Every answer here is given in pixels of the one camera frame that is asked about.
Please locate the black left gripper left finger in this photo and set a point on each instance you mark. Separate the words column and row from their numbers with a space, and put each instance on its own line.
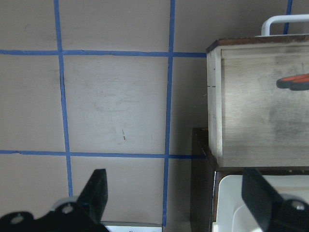
column 93, row 198

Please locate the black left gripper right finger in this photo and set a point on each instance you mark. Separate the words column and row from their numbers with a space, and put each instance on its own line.
column 262, row 200

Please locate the wooden drawer with white handle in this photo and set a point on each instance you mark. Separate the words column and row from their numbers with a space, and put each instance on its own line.
column 251, row 122

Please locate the orange handled scissors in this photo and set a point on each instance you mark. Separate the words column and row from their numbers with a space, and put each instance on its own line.
column 294, row 83

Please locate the dark brown drawer cabinet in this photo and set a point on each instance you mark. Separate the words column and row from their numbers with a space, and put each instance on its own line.
column 206, row 176

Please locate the white plastic tray box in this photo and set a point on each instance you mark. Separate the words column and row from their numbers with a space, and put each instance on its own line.
column 232, row 213

